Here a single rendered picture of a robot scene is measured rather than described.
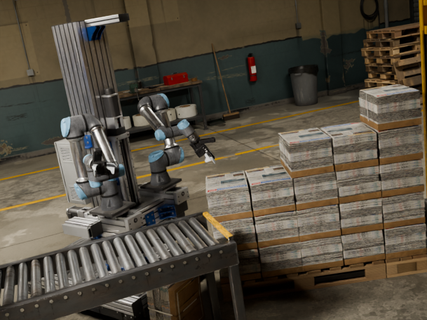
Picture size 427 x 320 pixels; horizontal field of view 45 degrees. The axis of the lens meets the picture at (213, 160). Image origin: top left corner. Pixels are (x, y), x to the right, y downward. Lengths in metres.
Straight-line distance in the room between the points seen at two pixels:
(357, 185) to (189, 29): 7.02
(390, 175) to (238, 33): 7.21
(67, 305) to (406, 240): 2.32
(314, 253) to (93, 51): 2.02
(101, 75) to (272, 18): 7.44
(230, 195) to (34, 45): 6.77
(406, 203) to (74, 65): 2.41
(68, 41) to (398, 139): 2.25
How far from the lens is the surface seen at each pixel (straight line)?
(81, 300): 2.58
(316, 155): 3.42
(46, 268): 2.85
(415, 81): 9.46
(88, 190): 3.35
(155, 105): 3.79
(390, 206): 3.67
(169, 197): 3.71
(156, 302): 3.38
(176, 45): 10.00
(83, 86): 3.55
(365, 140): 3.48
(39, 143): 9.79
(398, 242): 3.79
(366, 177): 3.55
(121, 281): 2.56
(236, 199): 3.42
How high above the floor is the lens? 1.91
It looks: 15 degrees down
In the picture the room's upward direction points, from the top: 9 degrees counter-clockwise
